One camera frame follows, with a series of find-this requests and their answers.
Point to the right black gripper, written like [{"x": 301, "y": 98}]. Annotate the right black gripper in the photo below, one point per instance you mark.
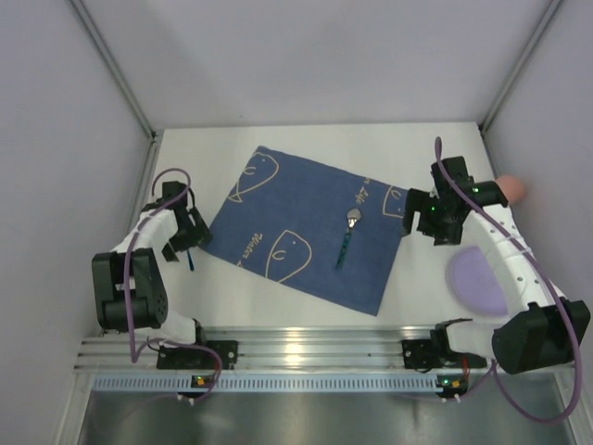
[{"x": 413, "y": 209}]

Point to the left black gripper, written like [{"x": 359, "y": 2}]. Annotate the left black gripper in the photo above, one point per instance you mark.
[{"x": 193, "y": 234}]

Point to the blue plastic fork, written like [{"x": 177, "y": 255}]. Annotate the blue plastic fork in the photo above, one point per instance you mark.
[{"x": 191, "y": 262}]

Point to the purple plastic plate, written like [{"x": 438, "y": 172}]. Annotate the purple plastic plate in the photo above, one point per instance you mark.
[{"x": 472, "y": 282}]

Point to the silver spoon green handle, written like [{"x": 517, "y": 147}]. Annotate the silver spoon green handle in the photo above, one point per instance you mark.
[{"x": 353, "y": 217}]

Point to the pink plastic cup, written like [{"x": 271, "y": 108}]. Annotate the pink plastic cup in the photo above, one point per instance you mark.
[{"x": 512, "y": 188}]

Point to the blue whale print cloth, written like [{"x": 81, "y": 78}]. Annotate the blue whale print cloth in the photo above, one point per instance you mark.
[{"x": 285, "y": 219}]

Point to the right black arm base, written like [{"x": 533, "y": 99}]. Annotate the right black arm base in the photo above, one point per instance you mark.
[{"x": 423, "y": 355}]

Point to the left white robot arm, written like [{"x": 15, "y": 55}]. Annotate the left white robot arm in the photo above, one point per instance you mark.
[{"x": 130, "y": 293}]

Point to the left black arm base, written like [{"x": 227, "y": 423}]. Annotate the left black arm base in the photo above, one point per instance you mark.
[{"x": 170, "y": 358}]

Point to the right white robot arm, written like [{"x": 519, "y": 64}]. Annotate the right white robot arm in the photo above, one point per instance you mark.
[{"x": 541, "y": 328}]

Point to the aluminium mounting rail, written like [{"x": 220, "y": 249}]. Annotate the aluminium mounting rail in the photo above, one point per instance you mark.
[{"x": 286, "y": 349}]

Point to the perforated cable duct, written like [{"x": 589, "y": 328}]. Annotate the perforated cable duct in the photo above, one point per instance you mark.
[{"x": 442, "y": 385}]

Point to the right aluminium frame post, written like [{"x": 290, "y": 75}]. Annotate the right aluminium frame post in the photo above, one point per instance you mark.
[{"x": 528, "y": 50}]

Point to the aluminium frame post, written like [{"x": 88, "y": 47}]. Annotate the aluminium frame post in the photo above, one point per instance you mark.
[
  {"x": 99, "y": 42},
  {"x": 528, "y": 50}
]

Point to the left aluminium frame post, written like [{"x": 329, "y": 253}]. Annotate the left aluminium frame post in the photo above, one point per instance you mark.
[{"x": 99, "y": 42}]

